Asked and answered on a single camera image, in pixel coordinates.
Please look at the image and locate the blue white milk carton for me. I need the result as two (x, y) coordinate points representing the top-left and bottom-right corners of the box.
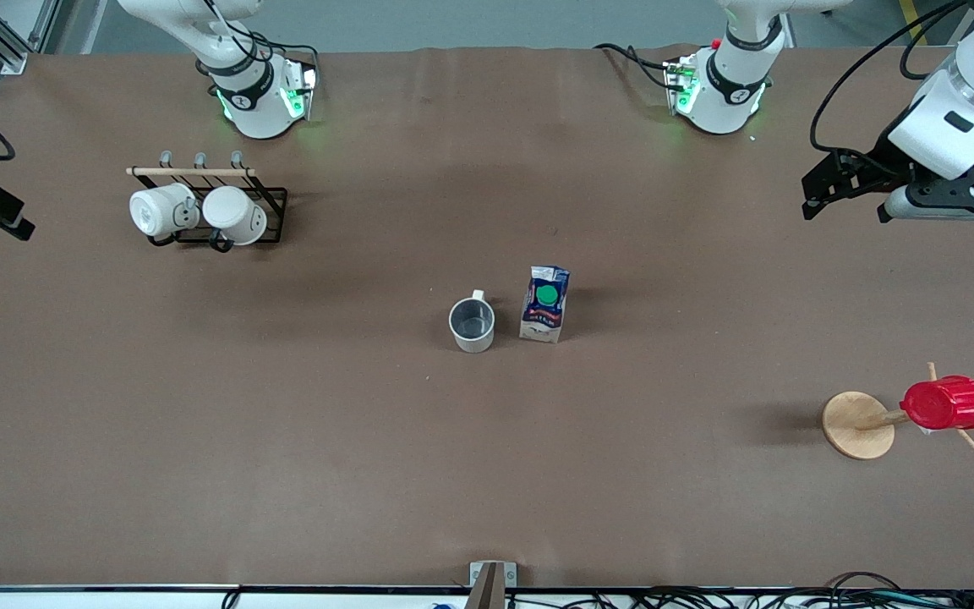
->
(518, 265), (572, 344)

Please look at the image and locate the grey ceramic mug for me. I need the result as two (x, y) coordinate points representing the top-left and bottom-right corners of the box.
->
(449, 290), (496, 354)

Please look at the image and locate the red plastic cup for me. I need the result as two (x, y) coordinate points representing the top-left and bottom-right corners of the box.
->
(900, 376), (974, 431)

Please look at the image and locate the white mug with flat base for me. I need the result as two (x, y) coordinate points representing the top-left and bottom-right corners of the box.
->
(129, 184), (200, 239)

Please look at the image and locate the wooden mug tree stand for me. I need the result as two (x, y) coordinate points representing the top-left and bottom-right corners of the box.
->
(822, 362), (974, 461)

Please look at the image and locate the brown table cover sheet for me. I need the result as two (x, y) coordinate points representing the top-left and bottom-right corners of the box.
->
(0, 47), (974, 590)

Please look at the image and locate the aluminium frame extrusion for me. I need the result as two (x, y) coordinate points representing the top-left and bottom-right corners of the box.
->
(0, 0), (61, 75)

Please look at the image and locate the black wire mug rack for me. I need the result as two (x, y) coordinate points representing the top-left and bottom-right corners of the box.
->
(126, 151), (288, 253)

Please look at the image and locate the white mug with black handle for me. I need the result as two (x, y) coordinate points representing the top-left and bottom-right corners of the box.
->
(202, 186), (268, 246)

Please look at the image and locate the black left base cable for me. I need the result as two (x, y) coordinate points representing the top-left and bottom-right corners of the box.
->
(594, 42), (687, 91)

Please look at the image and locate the black cable bundle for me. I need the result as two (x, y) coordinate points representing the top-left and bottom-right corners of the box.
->
(504, 572), (974, 609)

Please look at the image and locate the metal bracket with post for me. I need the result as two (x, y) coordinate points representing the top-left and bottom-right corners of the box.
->
(466, 561), (517, 609)

